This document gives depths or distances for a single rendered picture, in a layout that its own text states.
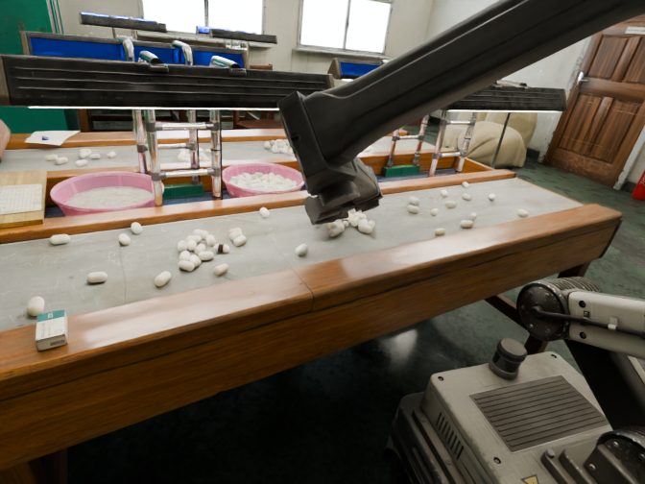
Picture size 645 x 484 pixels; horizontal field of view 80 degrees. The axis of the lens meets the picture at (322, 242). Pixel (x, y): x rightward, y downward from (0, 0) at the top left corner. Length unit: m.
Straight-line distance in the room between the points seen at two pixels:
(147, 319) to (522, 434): 0.81
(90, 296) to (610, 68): 5.43
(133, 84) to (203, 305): 0.41
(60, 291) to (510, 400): 0.99
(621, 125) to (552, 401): 4.58
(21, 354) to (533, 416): 1.00
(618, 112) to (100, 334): 5.35
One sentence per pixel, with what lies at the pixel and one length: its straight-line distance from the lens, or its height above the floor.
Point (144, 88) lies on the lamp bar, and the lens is 0.81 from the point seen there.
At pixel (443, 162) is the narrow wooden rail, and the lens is 1.97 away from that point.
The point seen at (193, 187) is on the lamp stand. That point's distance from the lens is 1.33.
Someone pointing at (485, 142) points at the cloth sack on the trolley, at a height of 0.46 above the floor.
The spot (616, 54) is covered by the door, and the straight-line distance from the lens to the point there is 5.62.
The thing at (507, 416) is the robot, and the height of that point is 0.48.
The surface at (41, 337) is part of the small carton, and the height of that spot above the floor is 0.78.
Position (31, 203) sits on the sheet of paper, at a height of 0.78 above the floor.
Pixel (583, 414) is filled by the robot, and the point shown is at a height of 0.48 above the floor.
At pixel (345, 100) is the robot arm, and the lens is 0.35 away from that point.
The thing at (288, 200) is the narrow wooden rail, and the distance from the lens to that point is 1.11.
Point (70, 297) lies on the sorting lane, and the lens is 0.81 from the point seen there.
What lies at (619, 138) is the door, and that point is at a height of 0.52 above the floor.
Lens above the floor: 1.20
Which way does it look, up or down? 29 degrees down
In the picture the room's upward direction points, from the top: 7 degrees clockwise
